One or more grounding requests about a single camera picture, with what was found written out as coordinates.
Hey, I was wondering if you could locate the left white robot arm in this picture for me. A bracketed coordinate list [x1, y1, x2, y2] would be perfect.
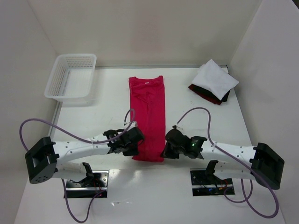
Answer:
[25, 126, 144, 187]

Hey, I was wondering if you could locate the folded black t-shirt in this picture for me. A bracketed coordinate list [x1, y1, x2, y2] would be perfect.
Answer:
[193, 85, 230, 102]

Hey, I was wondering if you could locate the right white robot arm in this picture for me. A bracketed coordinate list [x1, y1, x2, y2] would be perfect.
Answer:
[160, 129, 285, 190]

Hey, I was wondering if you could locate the white plastic basket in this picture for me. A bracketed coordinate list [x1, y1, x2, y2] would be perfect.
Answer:
[44, 54, 97, 103]

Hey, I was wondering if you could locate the folded dark red t-shirt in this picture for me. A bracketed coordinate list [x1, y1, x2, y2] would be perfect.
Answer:
[188, 84, 222, 105]

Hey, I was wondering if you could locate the folded white t-shirt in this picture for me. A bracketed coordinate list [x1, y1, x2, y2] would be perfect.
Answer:
[192, 59, 239, 100]

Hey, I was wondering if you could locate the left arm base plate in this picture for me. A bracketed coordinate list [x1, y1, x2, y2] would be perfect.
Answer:
[66, 171, 109, 199]

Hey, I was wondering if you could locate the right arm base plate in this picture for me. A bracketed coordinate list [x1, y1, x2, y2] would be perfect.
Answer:
[190, 169, 235, 196]

